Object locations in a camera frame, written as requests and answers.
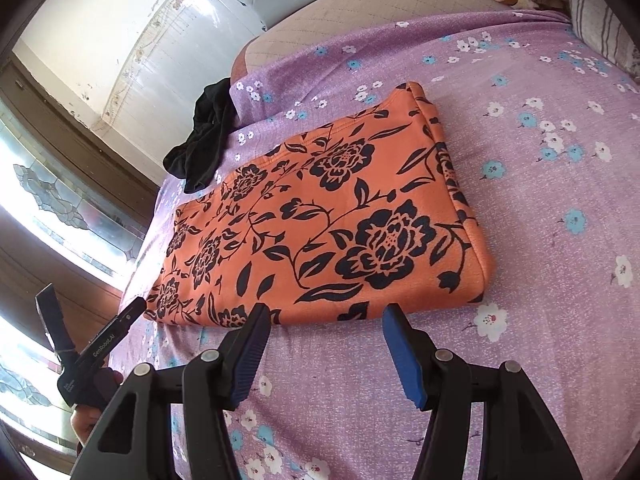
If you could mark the striped floral cushion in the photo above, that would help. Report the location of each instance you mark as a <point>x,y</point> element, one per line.
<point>600,20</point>

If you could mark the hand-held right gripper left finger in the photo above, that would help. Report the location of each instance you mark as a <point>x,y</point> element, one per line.
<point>250,355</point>

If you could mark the orange floral garment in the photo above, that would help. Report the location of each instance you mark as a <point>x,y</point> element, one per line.
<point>325,210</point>

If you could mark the brown mattress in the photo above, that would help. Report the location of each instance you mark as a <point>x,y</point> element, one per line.
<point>400,7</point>

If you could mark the purple floral bedsheet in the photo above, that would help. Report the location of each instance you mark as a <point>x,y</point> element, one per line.
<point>550,310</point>

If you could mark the person's left hand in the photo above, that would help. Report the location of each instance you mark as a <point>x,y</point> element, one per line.
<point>85,422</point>

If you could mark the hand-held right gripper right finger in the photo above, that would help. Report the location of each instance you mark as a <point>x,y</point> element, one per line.
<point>405,355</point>

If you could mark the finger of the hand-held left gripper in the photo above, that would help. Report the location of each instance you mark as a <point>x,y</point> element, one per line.
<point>127,315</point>
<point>54,320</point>

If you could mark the black cloth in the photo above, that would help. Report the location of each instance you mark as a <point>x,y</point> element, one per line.
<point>205,155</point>

